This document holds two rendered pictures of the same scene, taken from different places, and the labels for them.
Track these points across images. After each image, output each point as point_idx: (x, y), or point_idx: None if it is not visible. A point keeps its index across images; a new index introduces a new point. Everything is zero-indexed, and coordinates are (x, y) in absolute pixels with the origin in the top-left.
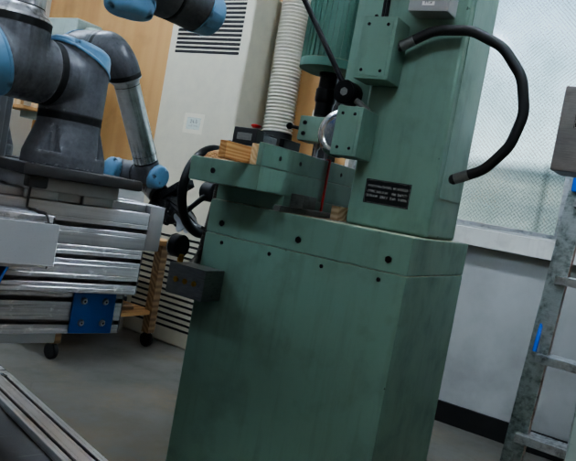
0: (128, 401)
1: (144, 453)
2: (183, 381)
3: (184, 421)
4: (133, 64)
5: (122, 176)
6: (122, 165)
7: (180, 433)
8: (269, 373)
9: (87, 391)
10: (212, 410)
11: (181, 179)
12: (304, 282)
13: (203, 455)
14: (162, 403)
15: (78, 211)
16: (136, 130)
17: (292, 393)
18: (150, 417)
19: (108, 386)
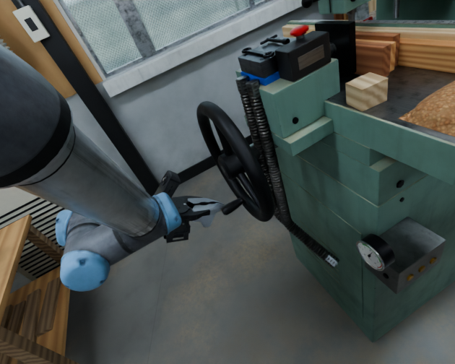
0: (198, 323)
1: (305, 339)
2: (378, 302)
3: (383, 312)
4: (25, 65)
5: (113, 262)
6: (99, 253)
7: (382, 318)
8: (451, 232)
9: (171, 357)
10: (406, 287)
11: (263, 188)
12: None
13: (401, 307)
14: (207, 296)
15: None
16: (130, 201)
17: None
18: (233, 313)
19: (165, 334)
